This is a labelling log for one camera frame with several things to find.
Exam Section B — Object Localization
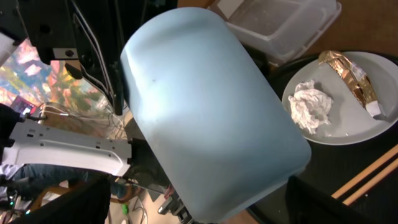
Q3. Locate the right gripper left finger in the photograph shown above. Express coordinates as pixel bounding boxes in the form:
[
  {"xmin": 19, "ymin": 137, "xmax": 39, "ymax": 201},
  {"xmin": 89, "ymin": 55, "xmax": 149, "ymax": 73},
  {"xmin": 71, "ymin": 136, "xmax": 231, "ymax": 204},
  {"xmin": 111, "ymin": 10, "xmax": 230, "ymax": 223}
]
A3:
[{"xmin": 12, "ymin": 177, "xmax": 111, "ymax": 224}]

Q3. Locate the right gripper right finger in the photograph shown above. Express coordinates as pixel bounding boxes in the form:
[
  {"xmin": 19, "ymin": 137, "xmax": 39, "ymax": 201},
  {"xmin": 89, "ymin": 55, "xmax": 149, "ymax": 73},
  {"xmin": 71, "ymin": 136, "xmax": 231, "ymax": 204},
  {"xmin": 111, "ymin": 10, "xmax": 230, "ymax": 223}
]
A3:
[{"xmin": 285, "ymin": 176, "xmax": 372, "ymax": 224}]

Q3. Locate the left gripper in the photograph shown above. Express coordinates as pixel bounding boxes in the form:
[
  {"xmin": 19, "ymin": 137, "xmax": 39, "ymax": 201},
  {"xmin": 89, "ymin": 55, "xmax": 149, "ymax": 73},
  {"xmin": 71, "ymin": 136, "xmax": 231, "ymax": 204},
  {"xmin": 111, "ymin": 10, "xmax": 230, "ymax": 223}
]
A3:
[{"xmin": 17, "ymin": 0, "xmax": 177, "ymax": 115}]

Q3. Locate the blue plastic cup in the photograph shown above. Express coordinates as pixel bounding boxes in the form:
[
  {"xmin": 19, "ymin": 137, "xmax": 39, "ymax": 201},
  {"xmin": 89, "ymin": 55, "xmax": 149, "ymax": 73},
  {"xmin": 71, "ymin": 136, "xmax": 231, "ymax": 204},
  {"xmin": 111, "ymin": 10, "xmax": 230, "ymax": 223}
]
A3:
[{"xmin": 121, "ymin": 7, "xmax": 311, "ymax": 223}]

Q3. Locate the grey round plate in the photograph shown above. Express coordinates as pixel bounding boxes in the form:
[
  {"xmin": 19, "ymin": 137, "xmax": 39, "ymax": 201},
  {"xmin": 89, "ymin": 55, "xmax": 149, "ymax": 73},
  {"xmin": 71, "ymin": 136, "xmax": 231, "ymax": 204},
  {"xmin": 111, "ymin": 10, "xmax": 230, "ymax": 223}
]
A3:
[{"xmin": 281, "ymin": 52, "xmax": 397, "ymax": 145}]

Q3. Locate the right wooden chopstick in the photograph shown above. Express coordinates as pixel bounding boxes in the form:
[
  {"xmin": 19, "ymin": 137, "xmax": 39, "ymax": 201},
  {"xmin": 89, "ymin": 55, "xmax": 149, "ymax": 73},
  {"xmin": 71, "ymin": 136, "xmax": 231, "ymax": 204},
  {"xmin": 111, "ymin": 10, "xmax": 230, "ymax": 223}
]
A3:
[{"xmin": 343, "ymin": 159, "xmax": 397, "ymax": 205}]

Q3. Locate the wooden chopstick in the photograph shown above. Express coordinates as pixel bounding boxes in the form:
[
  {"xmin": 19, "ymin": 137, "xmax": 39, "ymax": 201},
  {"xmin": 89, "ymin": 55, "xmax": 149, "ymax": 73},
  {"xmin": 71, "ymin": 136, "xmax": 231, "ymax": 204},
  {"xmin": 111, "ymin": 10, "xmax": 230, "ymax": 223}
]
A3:
[
  {"xmin": 343, "ymin": 159, "xmax": 397, "ymax": 205},
  {"xmin": 331, "ymin": 146, "xmax": 397, "ymax": 205}
]

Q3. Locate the crumpled white tissue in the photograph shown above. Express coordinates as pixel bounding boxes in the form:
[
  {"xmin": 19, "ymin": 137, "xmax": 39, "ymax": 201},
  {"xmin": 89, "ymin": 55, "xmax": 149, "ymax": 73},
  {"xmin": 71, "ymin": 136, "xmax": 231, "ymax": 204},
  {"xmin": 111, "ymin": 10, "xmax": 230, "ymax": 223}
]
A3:
[{"xmin": 288, "ymin": 80, "xmax": 334, "ymax": 134}]

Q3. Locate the left wooden chopstick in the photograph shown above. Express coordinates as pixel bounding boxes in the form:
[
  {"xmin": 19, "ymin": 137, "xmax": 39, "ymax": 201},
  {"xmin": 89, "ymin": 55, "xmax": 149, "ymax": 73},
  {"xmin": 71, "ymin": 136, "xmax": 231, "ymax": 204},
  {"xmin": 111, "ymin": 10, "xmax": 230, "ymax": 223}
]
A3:
[{"xmin": 331, "ymin": 146, "xmax": 397, "ymax": 205}]

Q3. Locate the gold foil snack wrapper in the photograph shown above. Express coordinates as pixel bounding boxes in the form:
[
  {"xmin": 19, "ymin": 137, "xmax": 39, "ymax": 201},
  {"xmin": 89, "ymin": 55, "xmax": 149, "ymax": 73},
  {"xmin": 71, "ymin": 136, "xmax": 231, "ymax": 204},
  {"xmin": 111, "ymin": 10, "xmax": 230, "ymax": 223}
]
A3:
[{"xmin": 318, "ymin": 50, "xmax": 384, "ymax": 119}]

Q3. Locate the clear plastic storage bin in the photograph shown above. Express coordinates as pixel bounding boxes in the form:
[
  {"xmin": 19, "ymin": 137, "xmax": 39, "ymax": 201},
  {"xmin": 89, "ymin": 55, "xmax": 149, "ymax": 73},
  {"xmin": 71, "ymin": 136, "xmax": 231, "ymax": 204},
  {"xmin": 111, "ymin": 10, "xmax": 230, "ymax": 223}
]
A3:
[{"xmin": 208, "ymin": 0, "xmax": 342, "ymax": 67}]

